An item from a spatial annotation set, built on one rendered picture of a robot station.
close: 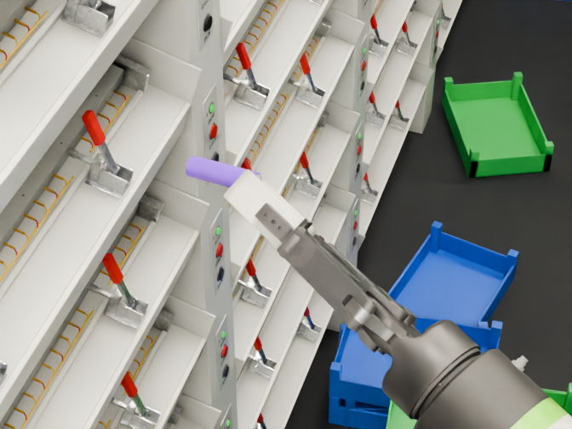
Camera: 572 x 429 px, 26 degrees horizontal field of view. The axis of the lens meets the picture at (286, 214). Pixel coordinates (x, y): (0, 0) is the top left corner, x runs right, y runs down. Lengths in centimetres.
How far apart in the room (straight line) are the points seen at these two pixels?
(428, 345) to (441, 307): 177
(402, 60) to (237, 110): 114
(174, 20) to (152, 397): 50
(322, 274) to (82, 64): 31
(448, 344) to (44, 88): 41
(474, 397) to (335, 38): 130
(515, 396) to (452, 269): 187
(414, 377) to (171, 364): 72
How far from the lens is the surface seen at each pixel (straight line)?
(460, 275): 275
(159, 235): 147
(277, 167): 186
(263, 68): 173
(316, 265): 93
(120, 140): 130
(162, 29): 132
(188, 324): 162
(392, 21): 253
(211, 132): 144
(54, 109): 105
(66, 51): 111
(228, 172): 101
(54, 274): 118
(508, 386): 90
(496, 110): 321
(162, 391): 157
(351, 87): 218
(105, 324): 138
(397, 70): 272
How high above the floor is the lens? 195
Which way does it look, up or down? 43 degrees down
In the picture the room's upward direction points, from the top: straight up
